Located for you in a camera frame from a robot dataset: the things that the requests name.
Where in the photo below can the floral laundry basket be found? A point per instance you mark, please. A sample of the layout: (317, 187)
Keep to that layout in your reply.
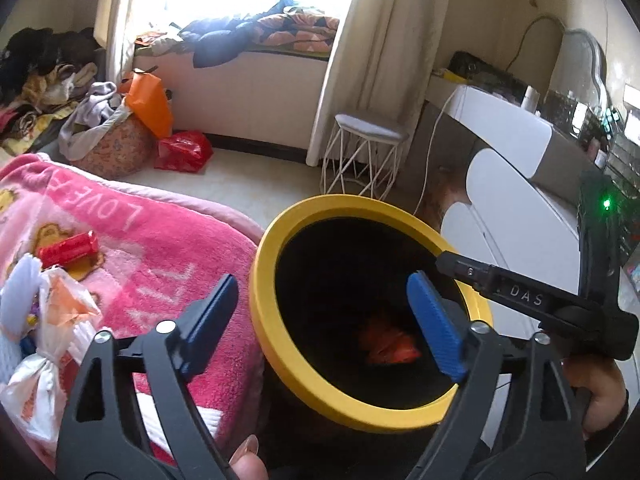
(124, 150)

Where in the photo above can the dark jacket on sill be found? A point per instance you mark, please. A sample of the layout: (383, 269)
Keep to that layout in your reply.
(215, 41)

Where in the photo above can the yellow rim trash bin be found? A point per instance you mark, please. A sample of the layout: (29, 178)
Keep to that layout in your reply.
(325, 268)

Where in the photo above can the white wire stool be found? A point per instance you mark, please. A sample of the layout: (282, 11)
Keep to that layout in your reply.
(364, 151)

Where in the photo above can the red cylindrical wrapper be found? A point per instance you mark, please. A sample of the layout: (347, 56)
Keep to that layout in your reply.
(69, 250)

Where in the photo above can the pink cartoon bear blanket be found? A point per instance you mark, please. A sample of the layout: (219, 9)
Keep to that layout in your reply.
(159, 251)

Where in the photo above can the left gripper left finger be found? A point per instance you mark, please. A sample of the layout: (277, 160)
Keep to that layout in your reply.
(102, 435)

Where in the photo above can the white foam net sleeve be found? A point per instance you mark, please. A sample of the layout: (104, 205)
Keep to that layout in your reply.
(17, 297)

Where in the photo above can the vanity mirror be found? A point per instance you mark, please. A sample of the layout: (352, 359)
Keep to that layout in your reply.
(580, 70)

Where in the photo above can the white orange plastic bag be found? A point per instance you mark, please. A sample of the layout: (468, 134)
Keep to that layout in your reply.
(35, 398)

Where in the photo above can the left cream curtain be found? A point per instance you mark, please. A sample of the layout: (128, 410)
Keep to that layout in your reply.
(112, 31)

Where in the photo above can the grey clothes in basket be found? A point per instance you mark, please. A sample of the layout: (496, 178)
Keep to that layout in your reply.
(102, 110)

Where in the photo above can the pile of clothes on bed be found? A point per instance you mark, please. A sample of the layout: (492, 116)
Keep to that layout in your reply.
(44, 76)

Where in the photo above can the right hand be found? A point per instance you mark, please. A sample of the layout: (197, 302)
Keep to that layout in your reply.
(605, 381)

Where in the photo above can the red plastic bag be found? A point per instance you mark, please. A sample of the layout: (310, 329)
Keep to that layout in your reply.
(386, 345)

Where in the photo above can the white dressing table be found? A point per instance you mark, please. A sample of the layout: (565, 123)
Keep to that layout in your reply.
(534, 147)

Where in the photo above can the white shell chair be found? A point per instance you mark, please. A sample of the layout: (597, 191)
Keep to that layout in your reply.
(511, 223)

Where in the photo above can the orange paper bag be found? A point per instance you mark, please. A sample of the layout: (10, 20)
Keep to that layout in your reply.
(146, 97)

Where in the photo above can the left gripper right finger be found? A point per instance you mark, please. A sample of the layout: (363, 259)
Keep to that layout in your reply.
(540, 433)

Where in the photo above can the orange patterned quilt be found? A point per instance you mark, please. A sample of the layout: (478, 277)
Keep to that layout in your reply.
(296, 31)

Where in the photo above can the dark bag on table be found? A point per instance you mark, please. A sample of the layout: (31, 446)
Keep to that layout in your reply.
(486, 76)

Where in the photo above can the right cream curtain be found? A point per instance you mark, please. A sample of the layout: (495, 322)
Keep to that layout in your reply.
(381, 62)

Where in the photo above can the cream curtain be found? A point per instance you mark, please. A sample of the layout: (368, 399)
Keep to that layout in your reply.
(112, 31)
(381, 62)

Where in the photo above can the left hand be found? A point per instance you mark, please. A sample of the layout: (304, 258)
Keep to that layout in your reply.
(246, 463)

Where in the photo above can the white cosmetic bottle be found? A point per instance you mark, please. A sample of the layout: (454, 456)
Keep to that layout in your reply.
(530, 100)

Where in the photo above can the red shopping bag on floor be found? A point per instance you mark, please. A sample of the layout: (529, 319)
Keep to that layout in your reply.
(184, 151)

